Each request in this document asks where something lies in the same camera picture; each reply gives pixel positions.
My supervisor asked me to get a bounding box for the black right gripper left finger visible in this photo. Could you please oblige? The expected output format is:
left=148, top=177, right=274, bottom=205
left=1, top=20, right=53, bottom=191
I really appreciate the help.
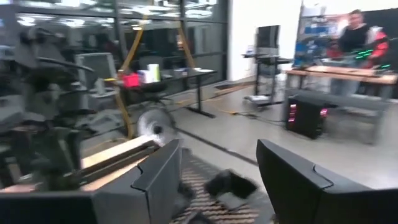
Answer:
left=0, top=139, right=183, bottom=224

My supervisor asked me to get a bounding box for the black computer tower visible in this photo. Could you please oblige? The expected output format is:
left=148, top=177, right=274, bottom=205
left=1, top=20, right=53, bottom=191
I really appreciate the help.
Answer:
left=285, top=95, right=330, bottom=140

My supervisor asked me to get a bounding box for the wooden workbench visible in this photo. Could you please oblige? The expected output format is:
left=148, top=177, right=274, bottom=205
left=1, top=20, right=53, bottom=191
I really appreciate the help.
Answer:
left=284, top=65, right=398, bottom=144

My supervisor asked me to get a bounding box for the red storage bin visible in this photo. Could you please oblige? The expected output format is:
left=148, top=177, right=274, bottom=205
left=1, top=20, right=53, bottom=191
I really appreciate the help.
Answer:
left=123, top=73, right=141, bottom=88

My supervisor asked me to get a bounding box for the black small square mini plate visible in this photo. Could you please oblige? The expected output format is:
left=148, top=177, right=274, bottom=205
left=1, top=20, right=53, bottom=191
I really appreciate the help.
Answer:
left=203, top=169, right=259, bottom=212

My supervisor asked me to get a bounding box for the black office desk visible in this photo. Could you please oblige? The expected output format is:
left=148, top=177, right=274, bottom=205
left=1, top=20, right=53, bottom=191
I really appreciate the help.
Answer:
left=113, top=67, right=218, bottom=119

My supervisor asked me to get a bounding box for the black standing desk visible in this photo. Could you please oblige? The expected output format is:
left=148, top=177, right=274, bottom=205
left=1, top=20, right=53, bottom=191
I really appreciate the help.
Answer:
left=242, top=52, right=295, bottom=108

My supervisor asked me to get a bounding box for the person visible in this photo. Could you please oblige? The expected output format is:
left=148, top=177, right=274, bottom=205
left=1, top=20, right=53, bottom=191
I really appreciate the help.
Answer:
left=326, top=9, right=391, bottom=97

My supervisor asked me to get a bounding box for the white carton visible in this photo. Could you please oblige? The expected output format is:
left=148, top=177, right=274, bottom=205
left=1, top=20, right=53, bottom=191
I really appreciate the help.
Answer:
left=147, top=63, right=161, bottom=83
left=136, top=70, right=149, bottom=84

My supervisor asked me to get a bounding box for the black monitor on stand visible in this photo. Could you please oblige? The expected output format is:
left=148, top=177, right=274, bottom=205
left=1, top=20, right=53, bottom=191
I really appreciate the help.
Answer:
left=256, top=24, right=280, bottom=57

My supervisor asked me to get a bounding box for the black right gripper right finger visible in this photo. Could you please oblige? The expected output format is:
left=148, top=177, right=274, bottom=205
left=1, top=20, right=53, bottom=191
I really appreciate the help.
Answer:
left=256, top=138, right=398, bottom=224

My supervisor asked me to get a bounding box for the grey mesh office chair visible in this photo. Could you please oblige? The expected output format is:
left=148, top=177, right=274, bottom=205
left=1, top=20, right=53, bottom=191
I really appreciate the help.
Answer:
left=74, top=52, right=125, bottom=125

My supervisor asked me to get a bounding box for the yellow hanging cable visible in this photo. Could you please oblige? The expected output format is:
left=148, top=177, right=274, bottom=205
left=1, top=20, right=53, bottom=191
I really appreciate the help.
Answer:
left=114, top=15, right=150, bottom=139
left=177, top=21, right=197, bottom=69

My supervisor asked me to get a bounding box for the black perforated metal shelf riser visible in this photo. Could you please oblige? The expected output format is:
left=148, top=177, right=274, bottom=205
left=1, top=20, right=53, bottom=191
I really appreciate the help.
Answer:
left=169, top=149, right=276, bottom=224

